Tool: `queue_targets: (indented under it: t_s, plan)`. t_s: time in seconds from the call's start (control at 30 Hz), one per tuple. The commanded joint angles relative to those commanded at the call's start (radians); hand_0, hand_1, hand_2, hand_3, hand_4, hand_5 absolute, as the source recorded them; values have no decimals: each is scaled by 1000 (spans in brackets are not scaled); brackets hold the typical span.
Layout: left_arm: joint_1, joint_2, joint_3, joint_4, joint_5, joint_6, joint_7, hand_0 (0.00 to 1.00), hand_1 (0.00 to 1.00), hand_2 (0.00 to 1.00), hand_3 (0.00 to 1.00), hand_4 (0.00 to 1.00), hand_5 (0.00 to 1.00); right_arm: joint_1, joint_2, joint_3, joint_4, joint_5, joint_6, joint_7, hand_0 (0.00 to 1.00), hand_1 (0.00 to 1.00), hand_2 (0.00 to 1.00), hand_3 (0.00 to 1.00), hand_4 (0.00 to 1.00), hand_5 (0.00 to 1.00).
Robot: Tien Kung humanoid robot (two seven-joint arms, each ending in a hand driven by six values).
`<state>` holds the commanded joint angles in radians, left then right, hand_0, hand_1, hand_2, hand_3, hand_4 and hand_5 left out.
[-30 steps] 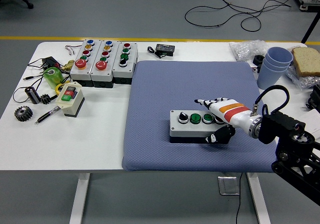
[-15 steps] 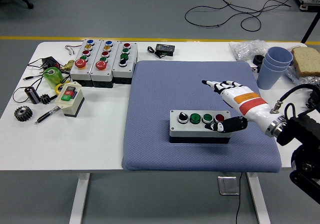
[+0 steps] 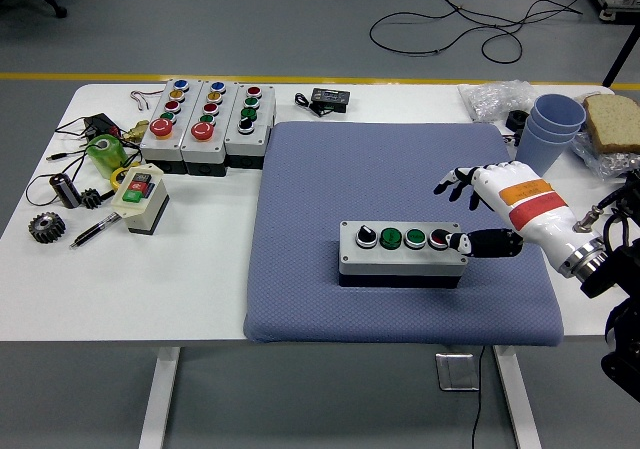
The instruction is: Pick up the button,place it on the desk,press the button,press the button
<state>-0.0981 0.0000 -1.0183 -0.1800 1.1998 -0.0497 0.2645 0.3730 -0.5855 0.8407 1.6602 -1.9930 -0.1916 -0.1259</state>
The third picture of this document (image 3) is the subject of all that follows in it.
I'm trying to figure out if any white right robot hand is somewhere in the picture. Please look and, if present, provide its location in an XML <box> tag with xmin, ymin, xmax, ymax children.
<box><xmin>432</xmin><ymin>161</ymin><xmax>600</xmax><ymax>268</ymax></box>

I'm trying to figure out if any grey four-button control box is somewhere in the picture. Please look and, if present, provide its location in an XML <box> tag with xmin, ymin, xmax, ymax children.
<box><xmin>338</xmin><ymin>220</ymin><xmax>469</xmax><ymax>290</ymax></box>

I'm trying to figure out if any grey five-button emergency stop box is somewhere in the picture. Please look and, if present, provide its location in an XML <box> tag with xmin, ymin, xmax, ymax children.
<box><xmin>179</xmin><ymin>79</ymin><xmax>240</xmax><ymax>176</ymax></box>
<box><xmin>138</xmin><ymin>78</ymin><xmax>204</xmax><ymax>175</ymax></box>

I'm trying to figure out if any blue plastic cup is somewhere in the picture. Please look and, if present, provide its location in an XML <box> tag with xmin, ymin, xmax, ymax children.
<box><xmin>532</xmin><ymin>92</ymin><xmax>587</xmax><ymax>134</ymax></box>
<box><xmin>525</xmin><ymin>111</ymin><xmax>584</xmax><ymax>153</ymax></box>
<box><xmin>514</xmin><ymin>119</ymin><xmax>577</xmax><ymax>177</ymax></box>

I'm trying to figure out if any clear plastic bag under bread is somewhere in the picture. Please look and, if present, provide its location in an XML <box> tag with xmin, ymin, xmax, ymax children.
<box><xmin>569</xmin><ymin>128</ymin><xmax>640</xmax><ymax>183</ymax></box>

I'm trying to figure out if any clear crumpled plastic bag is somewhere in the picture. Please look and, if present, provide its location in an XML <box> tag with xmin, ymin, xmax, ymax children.
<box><xmin>458</xmin><ymin>79</ymin><xmax>539</xmax><ymax>123</ymax></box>

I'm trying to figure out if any slice of bread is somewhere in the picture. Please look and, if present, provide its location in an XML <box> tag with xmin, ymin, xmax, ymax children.
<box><xmin>582</xmin><ymin>93</ymin><xmax>640</xmax><ymax>154</ymax></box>

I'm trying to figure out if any metal floor socket plate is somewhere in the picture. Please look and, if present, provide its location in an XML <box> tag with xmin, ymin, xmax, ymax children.
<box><xmin>434</xmin><ymin>351</ymin><xmax>481</xmax><ymax>393</ymax></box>

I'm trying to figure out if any white table leg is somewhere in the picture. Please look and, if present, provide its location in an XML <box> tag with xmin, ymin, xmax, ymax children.
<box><xmin>492</xmin><ymin>344</ymin><xmax>544</xmax><ymax>449</ymax></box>
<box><xmin>137</xmin><ymin>346</ymin><xmax>182</xmax><ymax>449</ymax></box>

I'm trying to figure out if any blue-grey padded mat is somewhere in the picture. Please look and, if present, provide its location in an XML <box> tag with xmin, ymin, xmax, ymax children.
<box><xmin>243</xmin><ymin>120</ymin><xmax>564</xmax><ymax>348</ymax></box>

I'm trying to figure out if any black digital panel meter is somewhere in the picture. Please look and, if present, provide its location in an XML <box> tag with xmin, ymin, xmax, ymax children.
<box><xmin>308</xmin><ymin>86</ymin><xmax>351</xmax><ymax>115</ymax></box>

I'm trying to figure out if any grey box with black selector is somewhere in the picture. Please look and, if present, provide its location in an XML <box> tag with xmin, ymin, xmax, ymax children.
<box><xmin>223</xmin><ymin>83</ymin><xmax>277</xmax><ymax>171</ymax></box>

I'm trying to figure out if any brass fitting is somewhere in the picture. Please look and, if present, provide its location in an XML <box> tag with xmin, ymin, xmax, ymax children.
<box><xmin>122</xmin><ymin>120</ymin><xmax>151</xmax><ymax>145</ymax></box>

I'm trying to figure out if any yellow tape roll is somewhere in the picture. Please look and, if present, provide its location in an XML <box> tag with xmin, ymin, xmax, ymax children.
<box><xmin>109</xmin><ymin>166</ymin><xmax>133</xmax><ymax>191</ymax></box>

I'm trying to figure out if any green wrapped roll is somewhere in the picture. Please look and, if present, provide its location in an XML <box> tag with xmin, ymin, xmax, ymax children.
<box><xmin>85</xmin><ymin>134</ymin><xmax>129</xmax><ymax>179</ymax></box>

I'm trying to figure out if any black pen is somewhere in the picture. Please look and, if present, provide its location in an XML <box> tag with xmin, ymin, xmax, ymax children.
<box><xmin>69</xmin><ymin>212</ymin><xmax>124</xmax><ymax>249</ymax></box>

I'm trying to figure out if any black power module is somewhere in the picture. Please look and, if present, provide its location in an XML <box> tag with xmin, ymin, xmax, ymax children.
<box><xmin>82</xmin><ymin>112</ymin><xmax>120</xmax><ymax>140</ymax></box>

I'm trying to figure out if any small black gear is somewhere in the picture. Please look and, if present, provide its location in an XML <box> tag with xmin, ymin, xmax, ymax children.
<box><xmin>79</xmin><ymin>187</ymin><xmax>104</xmax><ymax>210</ymax></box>

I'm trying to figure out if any black cylindrical capacitor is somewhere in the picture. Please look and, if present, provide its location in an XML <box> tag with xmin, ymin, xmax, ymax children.
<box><xmin>48</xmin><ymin>172</ymin><xmax>81</xmax><ymax>210</ymax></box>

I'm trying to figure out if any large steel gear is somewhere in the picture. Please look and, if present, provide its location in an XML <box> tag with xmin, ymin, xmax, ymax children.
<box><xmin>28</xmin><ymin>211</ymin><xmax>68</xmax><ymax>244</ymax></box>

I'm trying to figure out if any black plastic ring part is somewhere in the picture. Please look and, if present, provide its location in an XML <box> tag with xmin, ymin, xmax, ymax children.
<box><xmin>504</xmin><ymin>110</ymin><xmax>531</xmax><ymax>133</ymax></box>

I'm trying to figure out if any thin black hanging cable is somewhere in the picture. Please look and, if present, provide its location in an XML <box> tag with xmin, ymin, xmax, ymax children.
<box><xmin>469</xmin><ymin>346</ymin><xmax>487</xmax><ymax>449</ymax></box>

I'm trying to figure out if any black floor cable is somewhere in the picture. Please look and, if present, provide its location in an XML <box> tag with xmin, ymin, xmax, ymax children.
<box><xmin>369</xmin><ymin>0</ymin><xmax>586</xmax><ymax>64</ymax></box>

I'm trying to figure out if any black meter cable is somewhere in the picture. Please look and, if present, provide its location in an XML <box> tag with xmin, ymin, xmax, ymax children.
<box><xmin>293</xmin><ymin>92</ymin><xmax>331</xmax><ymax>119</ymax></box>

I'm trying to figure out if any cream red-green switch box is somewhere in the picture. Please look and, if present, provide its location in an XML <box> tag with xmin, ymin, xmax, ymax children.
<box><xmin>111</xmin><ymin>163</ymin><xmax>171</xmax><ymax>236</ymax></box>

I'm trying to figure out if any red and white wire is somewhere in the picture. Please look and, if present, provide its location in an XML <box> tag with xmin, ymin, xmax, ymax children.
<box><xmin>129</xmin><ymin>88</ymin><xmax>166</xmax><ymax>113</ymax></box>

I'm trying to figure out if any black cable with barrel plug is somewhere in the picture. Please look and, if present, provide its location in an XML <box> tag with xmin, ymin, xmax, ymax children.
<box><xmin>46</xmin><ymin>138</ymin><xmax>144</xmax><ymax>180</ymax></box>

